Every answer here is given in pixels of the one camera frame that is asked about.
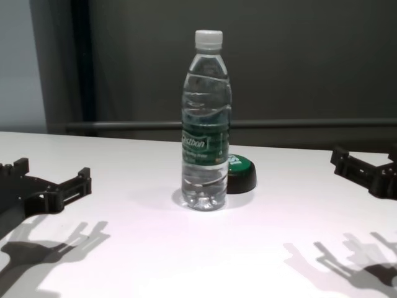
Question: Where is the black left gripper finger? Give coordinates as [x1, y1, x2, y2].
[0, 157, 30, 181]
[43, 166, 92, 209]

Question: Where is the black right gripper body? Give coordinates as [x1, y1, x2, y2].
[367, 164, 397, 200]

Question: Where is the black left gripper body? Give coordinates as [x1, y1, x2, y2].
[0, 173, 65, 225]

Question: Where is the clear water bottle green label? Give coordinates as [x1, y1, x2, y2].
[180, 29, 233, 212]

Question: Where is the green YES button black base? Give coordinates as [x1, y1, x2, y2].
[227, 153, 258, 195]

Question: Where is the grey horizontal rail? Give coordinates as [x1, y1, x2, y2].
[65, 119, 397, 132]

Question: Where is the dark vertical frame post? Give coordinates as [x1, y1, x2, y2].
[70, 0, 99, 137]

